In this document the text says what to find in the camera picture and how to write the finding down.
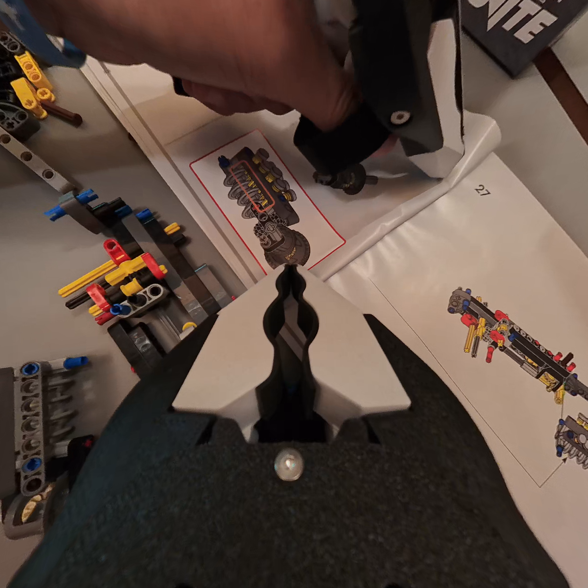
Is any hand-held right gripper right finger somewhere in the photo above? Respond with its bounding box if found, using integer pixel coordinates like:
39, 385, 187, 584
294, 266, 411, 435

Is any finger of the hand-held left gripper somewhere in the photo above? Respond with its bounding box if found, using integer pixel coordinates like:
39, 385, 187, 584
406, 18, 465, 180

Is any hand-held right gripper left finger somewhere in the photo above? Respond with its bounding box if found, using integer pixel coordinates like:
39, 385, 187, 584
172, 266, 292, 442

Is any lego instruction booklet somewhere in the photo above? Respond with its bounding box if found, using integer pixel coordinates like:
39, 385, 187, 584
80, 60, 588, 570

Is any grey lego gear assembly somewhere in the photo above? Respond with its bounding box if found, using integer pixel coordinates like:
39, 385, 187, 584
0, 356, 95, 540

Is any yellow car lego set box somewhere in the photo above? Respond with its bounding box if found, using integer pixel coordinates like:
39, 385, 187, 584
459, 0, 584, 78

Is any long lego chassis assembly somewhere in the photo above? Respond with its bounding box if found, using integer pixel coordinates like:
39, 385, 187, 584
43, 188, 235, 373

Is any light grey long lego bar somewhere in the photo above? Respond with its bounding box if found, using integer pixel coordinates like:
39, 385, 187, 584
0, 131, 78, 194

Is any person's left hand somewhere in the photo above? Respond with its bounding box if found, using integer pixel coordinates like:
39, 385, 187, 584
28, 0, 364, 131

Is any blue wristband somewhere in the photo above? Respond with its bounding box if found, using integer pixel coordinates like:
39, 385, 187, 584
0, 0, 87, 69

